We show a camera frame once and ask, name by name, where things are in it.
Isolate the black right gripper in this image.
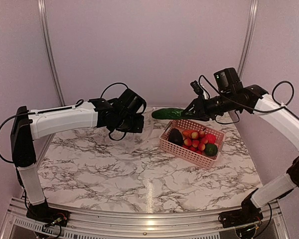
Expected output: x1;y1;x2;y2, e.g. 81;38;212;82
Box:
181;91;236;121

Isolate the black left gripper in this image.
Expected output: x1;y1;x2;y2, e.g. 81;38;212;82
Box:
116;113;144;133

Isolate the clear zip top bag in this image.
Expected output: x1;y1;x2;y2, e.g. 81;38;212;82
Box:
126;107;156;153

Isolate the green cucumber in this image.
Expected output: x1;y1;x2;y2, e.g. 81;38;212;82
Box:
151;108;183;120

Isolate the bunch of red lychees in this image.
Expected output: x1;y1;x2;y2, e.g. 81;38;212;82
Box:
182;130;207;154

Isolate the dark purple eggplant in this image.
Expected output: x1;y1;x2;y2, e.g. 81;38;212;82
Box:
168;128;183;146

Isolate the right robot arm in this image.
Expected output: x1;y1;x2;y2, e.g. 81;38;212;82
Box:
181;68;299;223

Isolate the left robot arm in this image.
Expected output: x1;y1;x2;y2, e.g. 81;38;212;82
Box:
10;88;147;222

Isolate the orange carrot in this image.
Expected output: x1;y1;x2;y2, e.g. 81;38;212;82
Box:
182;129;196;139

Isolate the red strawberry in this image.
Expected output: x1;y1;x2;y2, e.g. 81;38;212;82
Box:
205;133;217;144

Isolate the green avocado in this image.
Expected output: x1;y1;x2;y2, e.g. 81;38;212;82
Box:
204;143;218;157

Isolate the pink plastic basket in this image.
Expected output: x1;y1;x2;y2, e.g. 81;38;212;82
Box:
159;119;226;169

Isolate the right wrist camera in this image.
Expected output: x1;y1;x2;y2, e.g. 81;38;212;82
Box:
190;81;210;99

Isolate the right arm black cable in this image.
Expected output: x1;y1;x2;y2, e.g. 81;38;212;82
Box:
198;74;295;124

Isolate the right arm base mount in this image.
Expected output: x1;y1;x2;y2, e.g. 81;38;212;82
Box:
218;209;264;228

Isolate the right aluminium corner post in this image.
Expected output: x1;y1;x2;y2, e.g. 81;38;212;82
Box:
237;0;259;78

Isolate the aluminium corner post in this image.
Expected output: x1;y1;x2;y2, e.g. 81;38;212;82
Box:
37;0;65;106
237;0;259;78

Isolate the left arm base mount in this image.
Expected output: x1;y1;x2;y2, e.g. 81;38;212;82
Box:
26;207;70;227

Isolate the aluminium front table rail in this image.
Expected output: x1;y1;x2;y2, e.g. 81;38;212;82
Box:
0;199;291;239

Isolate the left aluminium corner post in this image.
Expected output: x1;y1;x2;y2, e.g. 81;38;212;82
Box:
37;0;65;106

